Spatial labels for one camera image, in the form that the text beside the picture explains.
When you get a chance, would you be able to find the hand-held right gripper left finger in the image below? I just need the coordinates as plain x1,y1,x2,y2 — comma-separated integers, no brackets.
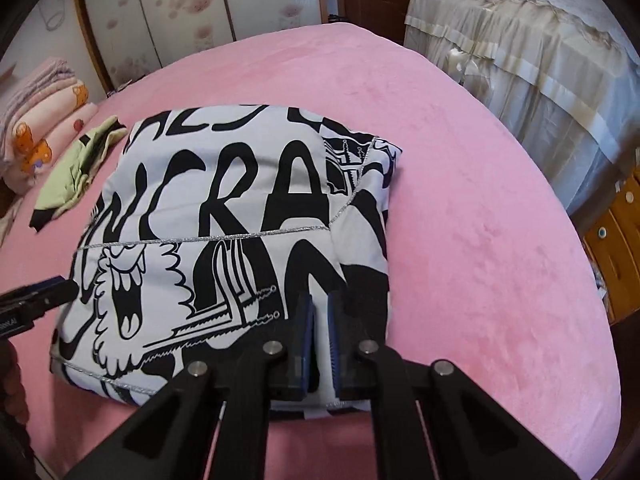
62,292,318,480

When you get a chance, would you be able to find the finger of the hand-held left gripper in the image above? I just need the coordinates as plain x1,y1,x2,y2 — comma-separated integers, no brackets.
0,276,71,304
0,282,81,314

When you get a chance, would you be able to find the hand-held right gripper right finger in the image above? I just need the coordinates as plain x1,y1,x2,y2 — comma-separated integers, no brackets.
327,294,563,480

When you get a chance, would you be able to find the white black printed jacket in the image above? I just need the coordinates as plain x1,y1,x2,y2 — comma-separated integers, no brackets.
49,102,403,416

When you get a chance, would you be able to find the grey cloth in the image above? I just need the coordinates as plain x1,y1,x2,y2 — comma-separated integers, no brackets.
0,200,26,246

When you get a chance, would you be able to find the green black garment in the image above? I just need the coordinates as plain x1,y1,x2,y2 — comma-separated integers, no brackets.
29,116,128,233

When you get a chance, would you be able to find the pink bear-print folded quilt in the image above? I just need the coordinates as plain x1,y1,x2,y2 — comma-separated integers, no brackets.
0,82,98,193

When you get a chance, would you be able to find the lilac striped folded blanket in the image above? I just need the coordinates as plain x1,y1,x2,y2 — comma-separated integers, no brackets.
0,57,76,131

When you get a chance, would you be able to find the wooden drawer cabinet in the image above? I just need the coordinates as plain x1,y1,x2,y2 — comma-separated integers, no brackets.
582,167,640,326

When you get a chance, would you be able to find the floral sliding-door wardrobe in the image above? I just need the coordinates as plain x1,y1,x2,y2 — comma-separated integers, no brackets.
70,0,346,96

